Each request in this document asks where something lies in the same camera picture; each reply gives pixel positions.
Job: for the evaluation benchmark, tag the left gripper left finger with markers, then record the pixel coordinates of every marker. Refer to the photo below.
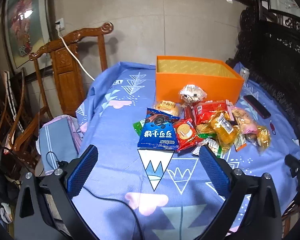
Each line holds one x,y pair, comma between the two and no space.
78,170

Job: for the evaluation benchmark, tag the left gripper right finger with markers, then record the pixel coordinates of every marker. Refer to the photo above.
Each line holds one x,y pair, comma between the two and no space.
218,177

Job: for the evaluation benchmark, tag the yellow snack pack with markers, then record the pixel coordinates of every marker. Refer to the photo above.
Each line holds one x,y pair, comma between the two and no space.
226,133

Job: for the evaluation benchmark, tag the clear pack small biscuits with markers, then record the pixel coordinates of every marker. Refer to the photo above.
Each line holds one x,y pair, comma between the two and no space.
260,139

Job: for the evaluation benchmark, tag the red sandwich biscuit pack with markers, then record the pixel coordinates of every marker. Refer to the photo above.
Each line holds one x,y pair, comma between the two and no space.
186,134

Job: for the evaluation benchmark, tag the blue cookie snack bag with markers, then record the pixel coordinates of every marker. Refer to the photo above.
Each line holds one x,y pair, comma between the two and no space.
158,132

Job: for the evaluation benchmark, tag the red cracker snack pack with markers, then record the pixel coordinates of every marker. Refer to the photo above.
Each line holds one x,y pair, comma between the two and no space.
203,112

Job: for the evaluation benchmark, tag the folded blue striped cloth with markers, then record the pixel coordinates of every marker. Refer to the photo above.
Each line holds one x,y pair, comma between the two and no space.
59,140

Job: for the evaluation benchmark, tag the pink wrapped pastry pack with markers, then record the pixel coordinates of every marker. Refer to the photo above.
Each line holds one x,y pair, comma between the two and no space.
246,124

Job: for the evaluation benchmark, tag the blue patterned tablecloth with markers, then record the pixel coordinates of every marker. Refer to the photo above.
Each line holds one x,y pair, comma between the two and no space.
125,197

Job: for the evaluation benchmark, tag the green snack pack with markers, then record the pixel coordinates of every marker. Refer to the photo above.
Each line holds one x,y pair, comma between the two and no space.
138,126

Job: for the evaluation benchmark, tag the black phone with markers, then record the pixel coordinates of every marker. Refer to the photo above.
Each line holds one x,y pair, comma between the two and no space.
257,106

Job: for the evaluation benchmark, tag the small bread bun pack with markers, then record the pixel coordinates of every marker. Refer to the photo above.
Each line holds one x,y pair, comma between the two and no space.
168,107

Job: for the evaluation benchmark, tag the clear bag white candies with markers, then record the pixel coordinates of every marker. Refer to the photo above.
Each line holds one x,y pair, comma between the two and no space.
192,93

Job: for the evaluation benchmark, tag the orange cardboard box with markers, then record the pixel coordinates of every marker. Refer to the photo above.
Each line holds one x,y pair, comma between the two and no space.
215,77

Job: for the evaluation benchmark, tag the small white can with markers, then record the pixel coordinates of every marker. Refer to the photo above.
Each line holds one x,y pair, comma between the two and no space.
244,73

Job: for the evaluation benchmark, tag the carved wooden chair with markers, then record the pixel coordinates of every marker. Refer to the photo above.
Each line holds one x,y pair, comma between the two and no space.
68,81

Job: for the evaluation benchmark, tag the dark carved wooden furniture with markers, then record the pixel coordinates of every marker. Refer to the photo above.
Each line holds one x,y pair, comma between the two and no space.
269,46

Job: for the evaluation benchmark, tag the framed flower painting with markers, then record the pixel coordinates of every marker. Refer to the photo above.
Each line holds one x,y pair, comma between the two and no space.
26,29

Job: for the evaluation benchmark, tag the red keychain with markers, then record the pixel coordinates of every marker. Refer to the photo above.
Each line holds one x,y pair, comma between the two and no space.
272,128

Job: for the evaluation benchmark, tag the wall power socket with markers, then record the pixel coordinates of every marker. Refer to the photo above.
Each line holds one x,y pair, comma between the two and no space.
60,24

